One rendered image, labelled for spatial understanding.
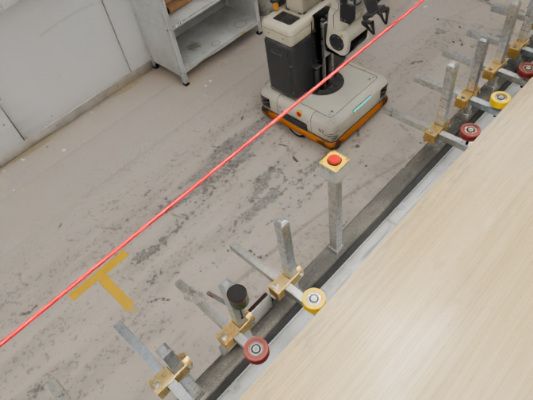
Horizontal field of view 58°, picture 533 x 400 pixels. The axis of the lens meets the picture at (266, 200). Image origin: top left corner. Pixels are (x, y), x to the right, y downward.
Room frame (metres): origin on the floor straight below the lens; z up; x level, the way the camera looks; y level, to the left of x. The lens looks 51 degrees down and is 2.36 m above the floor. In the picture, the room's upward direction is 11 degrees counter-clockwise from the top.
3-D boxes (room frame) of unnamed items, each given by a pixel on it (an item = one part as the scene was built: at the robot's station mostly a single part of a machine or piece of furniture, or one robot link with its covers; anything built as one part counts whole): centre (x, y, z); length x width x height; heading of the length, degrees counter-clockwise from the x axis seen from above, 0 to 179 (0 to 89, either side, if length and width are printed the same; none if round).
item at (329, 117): (2.63, -0.53, 0.16); 0.67 x 0.64 x 0.25; 38
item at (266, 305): (0.76, 0.16, 0.75); 0.26 x 0.01 x 0.10; 128
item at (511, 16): (1.80, -1.22, 0.92); 0.04 x 0.04 x 0.48; 38
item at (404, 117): (1.51, -0.76, 0.81); 0.43 x 0.03 x 0.04; 38
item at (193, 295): (0.86, 0.32, 0.87); 0.09 x 0.07 x 0.02; 38
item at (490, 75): (1.78, -1.20, 0.83); 0.14 x 0.06 x 0.05; 128
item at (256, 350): (0.61, 0.12, 0.85); 0.08 x 0.08 x 0.11
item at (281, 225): (0.88, -0.03, 0.93); 0.04 x 0.04 x 0.48; 38
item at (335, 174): (1.04, -0.24, 1.18); 0.07 x 0.07 x 0.08; 38
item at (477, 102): (1.66, -0.96, 0.83); 0.43 x 0.03 x 0.04; 38
